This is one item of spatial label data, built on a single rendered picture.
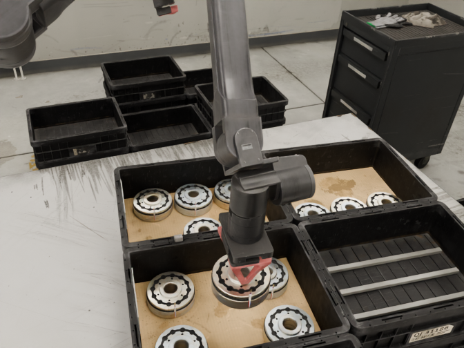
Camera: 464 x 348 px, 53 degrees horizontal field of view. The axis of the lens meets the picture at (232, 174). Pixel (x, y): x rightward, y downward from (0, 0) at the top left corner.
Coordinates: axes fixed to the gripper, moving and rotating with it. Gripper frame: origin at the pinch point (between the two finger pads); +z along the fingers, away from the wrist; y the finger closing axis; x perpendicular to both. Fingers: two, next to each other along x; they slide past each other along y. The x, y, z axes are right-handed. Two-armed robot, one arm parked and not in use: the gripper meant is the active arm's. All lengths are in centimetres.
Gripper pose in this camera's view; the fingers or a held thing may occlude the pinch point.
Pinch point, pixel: (241, 269)
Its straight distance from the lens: 81.1
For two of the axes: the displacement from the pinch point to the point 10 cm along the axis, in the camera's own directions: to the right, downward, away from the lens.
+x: -9.6, 1.1, -2.4
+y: -2.6, -6.0, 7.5
